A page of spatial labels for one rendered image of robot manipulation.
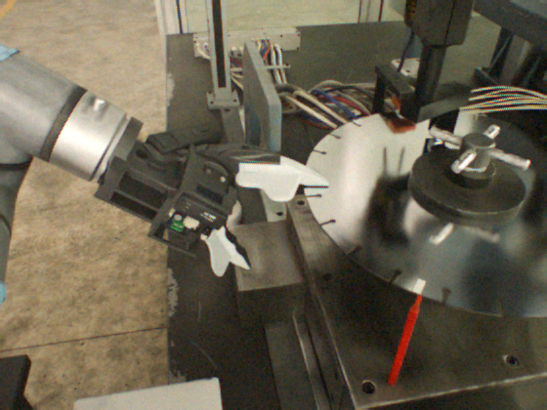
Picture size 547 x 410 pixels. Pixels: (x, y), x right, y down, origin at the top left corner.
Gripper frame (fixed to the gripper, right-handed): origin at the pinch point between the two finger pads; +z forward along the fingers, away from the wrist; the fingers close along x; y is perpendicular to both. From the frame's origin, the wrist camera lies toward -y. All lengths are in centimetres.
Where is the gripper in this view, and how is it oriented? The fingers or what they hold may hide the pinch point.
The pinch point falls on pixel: (287, 225)
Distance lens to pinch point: 51.2
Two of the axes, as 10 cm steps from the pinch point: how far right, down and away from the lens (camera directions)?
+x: 5.6, -6.4, -5.3
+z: 8.3, 4.4, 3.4
